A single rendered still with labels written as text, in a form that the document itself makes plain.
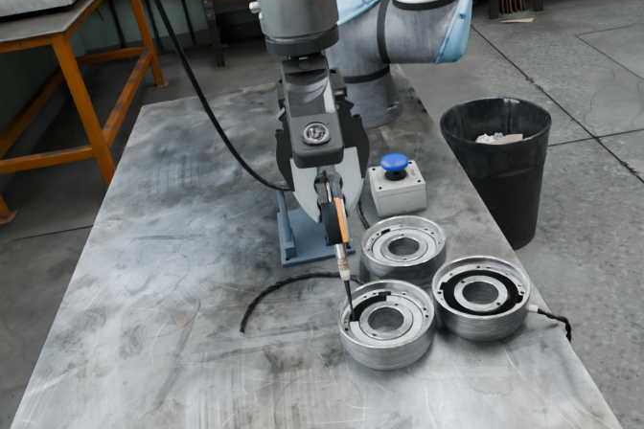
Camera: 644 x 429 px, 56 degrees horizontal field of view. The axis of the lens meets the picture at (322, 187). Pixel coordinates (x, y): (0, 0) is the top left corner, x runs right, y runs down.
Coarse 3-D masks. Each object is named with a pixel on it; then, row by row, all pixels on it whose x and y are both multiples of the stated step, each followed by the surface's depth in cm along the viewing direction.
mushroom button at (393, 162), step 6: (384, 156) 89; (390, 156) 88; (396, 156) 88; (402, 156) 88; (384, 162) 87; (390, 162) 87; (396, 162) 86; (402, 162) 86; (384, 168) 87; (390, 168) 86; (396, 168) 86; (402, 168) 86; (396, 174) 88
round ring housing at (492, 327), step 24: (456, 264) 72; (480, 264) 72; (504, 264) 70; (432, 288) 68; (456, 288) 69; (480, 288) 70; (504, 288) 68; (528, 288) 66; (456, 312) 64; (504, 312) 63; (528, 312) 66; (480, 336) 65; (504, 336) 65
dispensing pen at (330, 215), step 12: (324, 180) 67; (324, 204) 65; (324, 216) 65; (336, 216) 65; (324, 228) 69; (336, 228) 65; (336, 240) 65; (336, 252) 66; (348, 264) 66; (348, 276) 66; (348, 288) 66
